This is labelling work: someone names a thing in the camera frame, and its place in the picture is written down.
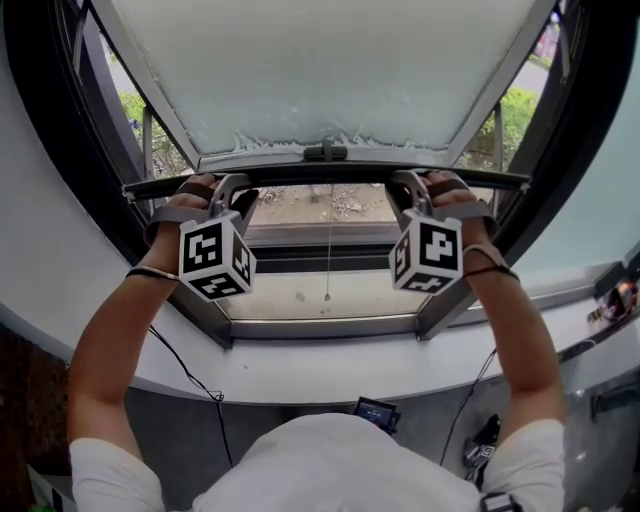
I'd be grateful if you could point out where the person's left forearm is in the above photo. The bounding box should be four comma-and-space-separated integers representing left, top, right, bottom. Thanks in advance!
67, 269, 181, 461

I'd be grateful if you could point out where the black window frame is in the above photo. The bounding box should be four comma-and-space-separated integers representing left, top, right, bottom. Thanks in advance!
4, 0, 640, 351

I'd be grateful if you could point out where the person in white shirt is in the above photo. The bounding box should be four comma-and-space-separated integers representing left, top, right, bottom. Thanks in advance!
69, 412, 566, 512

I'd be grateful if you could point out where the thin grey pull cord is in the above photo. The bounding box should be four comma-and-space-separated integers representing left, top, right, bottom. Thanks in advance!
323, 182, 335, 303

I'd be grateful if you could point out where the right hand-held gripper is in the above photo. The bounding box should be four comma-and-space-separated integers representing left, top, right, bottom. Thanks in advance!
385, 169, 499, 296

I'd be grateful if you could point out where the clear low window pane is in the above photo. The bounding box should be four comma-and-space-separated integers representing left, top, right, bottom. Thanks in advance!
222, 269, 434, 321

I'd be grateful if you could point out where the large frosted glass pane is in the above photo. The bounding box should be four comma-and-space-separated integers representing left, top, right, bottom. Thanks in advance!
509, 74, 640, 299

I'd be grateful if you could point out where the black shoulder strap buckle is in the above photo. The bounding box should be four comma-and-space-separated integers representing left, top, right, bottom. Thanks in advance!
478, 491, 525, 512

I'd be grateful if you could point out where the black wrist band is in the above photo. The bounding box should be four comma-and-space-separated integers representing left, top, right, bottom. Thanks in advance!
462, 244, 521, 284
124, 266, 180, 282

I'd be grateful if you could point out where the black window handle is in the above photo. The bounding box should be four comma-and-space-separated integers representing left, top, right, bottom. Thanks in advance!
303, 139, 349, 163

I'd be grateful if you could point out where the frosted awning window sash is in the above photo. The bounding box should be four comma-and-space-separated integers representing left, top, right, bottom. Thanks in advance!
89, 0, 559, 174

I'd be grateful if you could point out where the pile of cables and devices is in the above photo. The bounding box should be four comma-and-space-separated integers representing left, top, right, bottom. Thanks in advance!
462, 413, 504, 484

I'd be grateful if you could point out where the person's right forearm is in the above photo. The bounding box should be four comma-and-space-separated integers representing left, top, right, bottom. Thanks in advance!
462, 272, 566, 446

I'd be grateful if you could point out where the small black screen device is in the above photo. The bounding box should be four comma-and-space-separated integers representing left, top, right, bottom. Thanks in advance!
353, 396, 403, 435

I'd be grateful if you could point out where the person's left hand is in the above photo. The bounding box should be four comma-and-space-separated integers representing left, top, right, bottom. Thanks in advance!
130, 173, 221, 276

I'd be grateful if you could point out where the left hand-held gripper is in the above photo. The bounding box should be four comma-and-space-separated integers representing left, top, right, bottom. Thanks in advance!
143, 173, 260, 304

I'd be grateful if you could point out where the person's right hand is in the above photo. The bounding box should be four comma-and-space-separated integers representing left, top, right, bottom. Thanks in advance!
424, 170, 507, 275

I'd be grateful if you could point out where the thin black cable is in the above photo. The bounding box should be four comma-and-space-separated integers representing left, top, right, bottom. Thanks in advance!
147, 324, 236, 469
439, 347, 499, 466

